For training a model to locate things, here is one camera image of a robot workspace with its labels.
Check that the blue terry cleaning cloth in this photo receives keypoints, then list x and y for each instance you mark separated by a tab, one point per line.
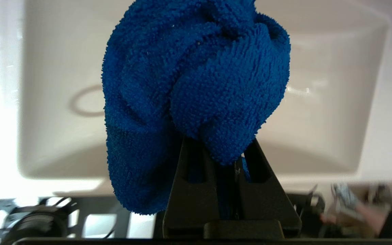
189	85

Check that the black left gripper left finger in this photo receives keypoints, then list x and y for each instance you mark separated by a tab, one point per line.
189	204

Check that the white ceramic sink basin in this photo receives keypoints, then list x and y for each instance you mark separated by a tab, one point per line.
318	136

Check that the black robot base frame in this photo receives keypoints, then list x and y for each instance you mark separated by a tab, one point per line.
29	221

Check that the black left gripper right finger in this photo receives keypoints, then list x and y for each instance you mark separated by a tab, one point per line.
267	204

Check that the chrome drain stopper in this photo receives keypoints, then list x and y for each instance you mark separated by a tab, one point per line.
87	102

